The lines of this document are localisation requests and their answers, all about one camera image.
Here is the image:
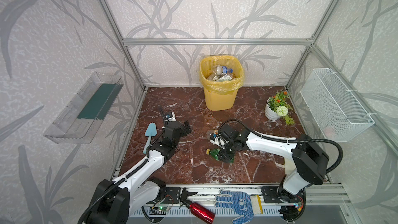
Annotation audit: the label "green plastic bottle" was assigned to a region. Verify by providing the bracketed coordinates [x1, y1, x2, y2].
[206, 148, 234, 163]

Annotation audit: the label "orange label clear bottle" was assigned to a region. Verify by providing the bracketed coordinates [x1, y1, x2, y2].
[207, 130, 218, 138]

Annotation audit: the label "white cap green label bottle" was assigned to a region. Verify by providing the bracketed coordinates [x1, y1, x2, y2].
[207, 74, 219, 82]

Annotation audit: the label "Pepsi label bottle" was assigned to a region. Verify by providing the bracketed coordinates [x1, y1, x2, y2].
[211, 65, 233, 76]

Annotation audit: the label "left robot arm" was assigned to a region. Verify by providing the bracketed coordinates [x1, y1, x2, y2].
[78, 121, 192, 224]

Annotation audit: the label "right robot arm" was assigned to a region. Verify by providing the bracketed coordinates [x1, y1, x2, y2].
[207, 120, 344, 201]

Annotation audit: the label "yellow ribbed trash bin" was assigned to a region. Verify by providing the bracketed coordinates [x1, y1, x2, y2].
[203, 75, 238, 111]

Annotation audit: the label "yellow plastic bin liner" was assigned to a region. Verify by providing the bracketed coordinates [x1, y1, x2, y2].
[200, 55, 245, 95]

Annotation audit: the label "light blue spatula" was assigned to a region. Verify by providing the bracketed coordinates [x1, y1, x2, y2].
[143, 122, 157, 155]

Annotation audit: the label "white ribbed flower pot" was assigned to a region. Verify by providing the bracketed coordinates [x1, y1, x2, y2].
[265, 100, 280, 121]

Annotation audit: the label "artificial flower plant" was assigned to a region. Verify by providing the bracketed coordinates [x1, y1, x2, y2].
[267, 90, 295, 125]

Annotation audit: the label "beige cloth glove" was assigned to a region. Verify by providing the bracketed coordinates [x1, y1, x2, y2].
[284, 158, 296, 175]

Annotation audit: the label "blue dotted work glove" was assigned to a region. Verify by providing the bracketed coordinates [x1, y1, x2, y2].
[214, 190, 255, 224]

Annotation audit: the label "green circuit board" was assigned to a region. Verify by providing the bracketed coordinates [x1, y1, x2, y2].
[148, 205, 172, 217]

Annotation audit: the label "yellow sponge pad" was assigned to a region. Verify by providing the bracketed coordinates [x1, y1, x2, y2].
[250, 195, 263, 215]

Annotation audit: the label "red metal flask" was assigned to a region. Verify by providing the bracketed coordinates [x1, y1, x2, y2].
[180, 188, 215, 224]

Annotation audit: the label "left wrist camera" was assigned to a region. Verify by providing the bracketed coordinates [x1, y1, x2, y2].
[164, 111, 176, 122]

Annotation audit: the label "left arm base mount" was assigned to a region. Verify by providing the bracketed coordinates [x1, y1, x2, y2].
[149, 177, 182, 204]

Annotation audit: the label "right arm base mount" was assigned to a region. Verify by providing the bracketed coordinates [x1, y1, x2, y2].
[261, 186, 305, 204]

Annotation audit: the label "clear acrylic wall shelf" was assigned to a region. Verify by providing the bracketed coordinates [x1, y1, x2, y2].
[44, 72, 124, 144]

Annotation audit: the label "white wire mesh basket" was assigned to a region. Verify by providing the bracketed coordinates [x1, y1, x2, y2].
[300, 68, 375, 142]

